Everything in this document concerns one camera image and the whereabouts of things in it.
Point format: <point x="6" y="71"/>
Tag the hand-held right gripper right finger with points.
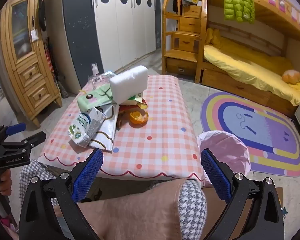
<point x="215" y="175"/>

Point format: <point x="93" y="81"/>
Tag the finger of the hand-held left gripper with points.
<point x="35" y="137"/>
<point x="15" y="128"/>

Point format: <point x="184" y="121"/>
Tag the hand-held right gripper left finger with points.
<point x="88" y="175"/>

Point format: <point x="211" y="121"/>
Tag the pink trash bag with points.
<point x="227" y="147"/>

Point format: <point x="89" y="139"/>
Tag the milk carton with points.
<point x="82" y="127"/>

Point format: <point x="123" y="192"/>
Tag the white plastic bag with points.
<point x="107" y="130"/>

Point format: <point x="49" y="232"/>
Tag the green pouch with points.
<point x="92" y="100"/>

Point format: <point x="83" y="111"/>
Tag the red gold packet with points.
<point x="125" y="109"/>

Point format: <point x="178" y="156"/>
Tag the orange peel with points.
<point x="138" y="118"/>

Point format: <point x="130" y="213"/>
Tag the clear plastic bottle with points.
<point x="107" y="75"/>

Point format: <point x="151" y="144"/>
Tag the white foam block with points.
<point x="128" y="83"/>

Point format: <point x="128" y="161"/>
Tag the person's left hand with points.
<point x="3" y="186"/>

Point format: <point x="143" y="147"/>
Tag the pink cushion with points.
<point x="130" y="212"/>

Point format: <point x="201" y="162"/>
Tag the wooden glass-door cabinet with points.
<point x="32" y="75"/>

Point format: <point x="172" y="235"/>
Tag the rainbow rug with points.
<point x="252" y="125"/>

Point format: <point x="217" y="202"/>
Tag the leaning umbrellas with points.
<point x="52" y="67"/>

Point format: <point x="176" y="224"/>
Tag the pink checkered tablecloth table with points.
<point x="152" y="130"/>

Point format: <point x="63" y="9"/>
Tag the wooden bunk bed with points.
<point x="240" y="90"/>

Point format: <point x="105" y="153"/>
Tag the clear spray bottle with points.
<point x="94" y="70"/>

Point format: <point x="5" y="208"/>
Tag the white hanging tag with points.
<point x="34" y="35"/>

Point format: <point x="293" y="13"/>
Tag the yellow bedsheet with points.
<point x="240" y="62"/>

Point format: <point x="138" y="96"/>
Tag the black hanging item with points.
<point x="42" y="10"/>

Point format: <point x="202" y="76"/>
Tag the orange plush toy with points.
<point x="292" y="77"/>

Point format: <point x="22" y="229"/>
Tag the wooden stair drawers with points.
<point x="185" y="42"/>

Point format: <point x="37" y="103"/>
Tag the white grey wardrobe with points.
<point x="120" y="30"/>

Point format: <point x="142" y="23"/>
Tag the green puffer jacket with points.
<point x="237" y="2"/>

